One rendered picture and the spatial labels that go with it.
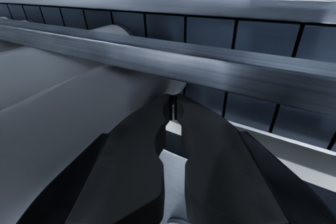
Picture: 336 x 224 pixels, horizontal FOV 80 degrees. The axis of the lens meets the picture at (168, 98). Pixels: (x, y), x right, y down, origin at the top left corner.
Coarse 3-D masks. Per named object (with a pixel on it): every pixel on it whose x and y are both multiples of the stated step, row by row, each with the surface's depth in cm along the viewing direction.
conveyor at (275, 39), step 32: (160, 32) 17; (192, 32) 16; (224, 32) 14; (256, 32) 13; (288, 32) 12; (320, 32) 12; (192, 96) 18; (224, 96) 17; (256, 128) 17; (288, 128) 15; (320, 128) 14
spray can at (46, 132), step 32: (32, 96) 10; (64, 96) 10; (96, 96) 10; (128, 96) 11; (0, 128) 8; (32, 128) 8; (64, 128) 9; (96, 128) 10; (0, 160) 7; (32, 160) 7; (64, 160) 8; (0, 192) 7; (32, 192) 7
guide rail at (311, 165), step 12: (180, 132) 16; (252, 132) 15; (264, 144) 14; (276, 144) 14; (288, 144) 14; (276, 156) 13; (288, 156) 13; (300, 156) 13; (312, 156) 13; (324, 156) 13; (300, 168) 12; (312, 168) 12; (324, 168) 12; (312, 180) 12; (324, 180) 12
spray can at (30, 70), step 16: (112, 32) 17; (128, 32) 18; (32, 48) 13; (0, 64) 11; (16, 64) 11; (32, 64) 12; (48, 64) 12; (64, 64) 13; (80, 64) 14; (96, 64) 15; (0, 80) 11; (16, 80) 11; (32, 80) 12; (48, 80) 12; (64, 80) 13; (0, 96) 10; (16, 96) 11
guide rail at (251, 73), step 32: (0, 32) 14; (32, 32) 12; (64, 32) 11; (96, 32) 11; (128, 64) 9; (160, 64) 8; (192, 64) 7; (224, 64) 7; (256, 64) 6; (288, 64) 6; (320, 64) 6; (256, 96) 7; (288, 96) 6; (320, 96) 6
